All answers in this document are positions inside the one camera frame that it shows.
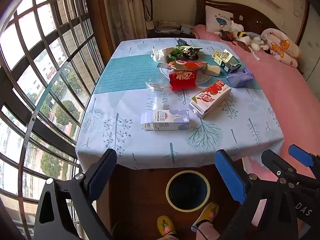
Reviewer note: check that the beige foam wedge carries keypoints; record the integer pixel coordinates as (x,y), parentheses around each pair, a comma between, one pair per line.
(212,70)

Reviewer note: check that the stack of papers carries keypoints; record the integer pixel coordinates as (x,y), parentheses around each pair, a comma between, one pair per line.
(165,26)

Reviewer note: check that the dark wooden nightstand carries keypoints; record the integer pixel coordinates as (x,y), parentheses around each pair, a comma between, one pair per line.
(172,35)

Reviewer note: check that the dark wooden headboard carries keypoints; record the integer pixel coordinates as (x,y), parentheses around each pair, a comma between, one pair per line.
(252,17)

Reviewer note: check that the white pillow with blue print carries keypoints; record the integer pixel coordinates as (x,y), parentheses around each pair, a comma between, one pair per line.
(220,20)

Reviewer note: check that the black and gold wrapper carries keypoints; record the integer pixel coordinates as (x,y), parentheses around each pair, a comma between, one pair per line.
(190,53)

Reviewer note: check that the orange foil snack bag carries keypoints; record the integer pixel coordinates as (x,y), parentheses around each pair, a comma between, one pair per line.
(187,65)

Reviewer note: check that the pink bed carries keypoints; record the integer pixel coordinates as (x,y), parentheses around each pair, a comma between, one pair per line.
(275,92)

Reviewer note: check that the purple plastic bag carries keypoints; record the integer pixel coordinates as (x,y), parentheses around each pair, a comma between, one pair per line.
(240,78)

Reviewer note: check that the white marker pen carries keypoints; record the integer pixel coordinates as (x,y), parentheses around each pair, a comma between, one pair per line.
(255,55)

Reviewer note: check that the small dark packet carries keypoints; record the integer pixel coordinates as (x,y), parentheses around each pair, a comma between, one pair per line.
(181,41)

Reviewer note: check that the barred window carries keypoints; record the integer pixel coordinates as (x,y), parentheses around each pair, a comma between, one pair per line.
(37,42)

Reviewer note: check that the white plush toy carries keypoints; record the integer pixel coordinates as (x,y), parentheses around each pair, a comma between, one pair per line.
(257,44)
(236,27)

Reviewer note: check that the green wrapper strip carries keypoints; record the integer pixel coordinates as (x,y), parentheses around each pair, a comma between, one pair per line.
(190,47)

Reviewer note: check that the person's right leg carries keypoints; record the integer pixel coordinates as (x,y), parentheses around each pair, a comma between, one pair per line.
(207,231)

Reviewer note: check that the strawberry milk carton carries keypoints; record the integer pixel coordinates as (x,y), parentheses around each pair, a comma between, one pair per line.
(210,97)

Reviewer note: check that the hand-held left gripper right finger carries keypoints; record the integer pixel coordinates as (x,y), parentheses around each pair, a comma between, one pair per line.
(228,177)

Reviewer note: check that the dark green drink carton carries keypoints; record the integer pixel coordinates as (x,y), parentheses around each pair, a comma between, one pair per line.
(231,63)

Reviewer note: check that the floral wardrobe door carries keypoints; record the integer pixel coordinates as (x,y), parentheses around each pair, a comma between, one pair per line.
(311,42)

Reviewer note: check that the purple and white milk carton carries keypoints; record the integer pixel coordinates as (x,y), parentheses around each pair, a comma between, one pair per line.
(165,119)

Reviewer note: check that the green leafy vegetable scraps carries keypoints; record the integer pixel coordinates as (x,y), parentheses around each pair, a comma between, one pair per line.
(176,53)

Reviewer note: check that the brown feather toy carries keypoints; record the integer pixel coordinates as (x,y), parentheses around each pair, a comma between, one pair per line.
(225,35)

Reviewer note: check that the bear print pillow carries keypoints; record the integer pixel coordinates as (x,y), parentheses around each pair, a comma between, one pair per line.
(282,47)

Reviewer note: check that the clear plastic wrapper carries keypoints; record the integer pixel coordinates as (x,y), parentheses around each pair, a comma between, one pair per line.
(156,83)

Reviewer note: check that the blue tree-print tablecloth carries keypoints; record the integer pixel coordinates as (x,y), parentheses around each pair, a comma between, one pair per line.
(125,135)

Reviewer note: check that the white paper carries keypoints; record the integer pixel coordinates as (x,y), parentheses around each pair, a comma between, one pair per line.
(160,54)

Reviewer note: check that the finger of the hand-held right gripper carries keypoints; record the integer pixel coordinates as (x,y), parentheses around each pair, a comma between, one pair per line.
(273,161)
(300,153)

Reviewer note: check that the red packet with gold print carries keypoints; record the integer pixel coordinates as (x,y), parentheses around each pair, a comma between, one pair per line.
(182,78)

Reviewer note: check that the round yellow-rimmed waste bin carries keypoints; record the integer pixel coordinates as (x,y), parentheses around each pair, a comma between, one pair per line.
(188,191)

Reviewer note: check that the person's leg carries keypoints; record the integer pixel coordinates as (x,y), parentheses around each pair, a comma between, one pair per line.
(207,231)
(170,237)

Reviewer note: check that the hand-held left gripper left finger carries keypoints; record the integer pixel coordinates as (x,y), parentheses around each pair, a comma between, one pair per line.
(100,180)

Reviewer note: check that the bee plush toy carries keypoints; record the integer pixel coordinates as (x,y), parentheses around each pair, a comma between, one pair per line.
(242,35)

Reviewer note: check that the floral beige curtain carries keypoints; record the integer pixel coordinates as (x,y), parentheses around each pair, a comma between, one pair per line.
(125,10)

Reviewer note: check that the person's left leg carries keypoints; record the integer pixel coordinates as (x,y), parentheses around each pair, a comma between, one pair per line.
(170,237)

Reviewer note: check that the small blue box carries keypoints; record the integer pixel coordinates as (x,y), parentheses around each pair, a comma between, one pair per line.
(186,29)

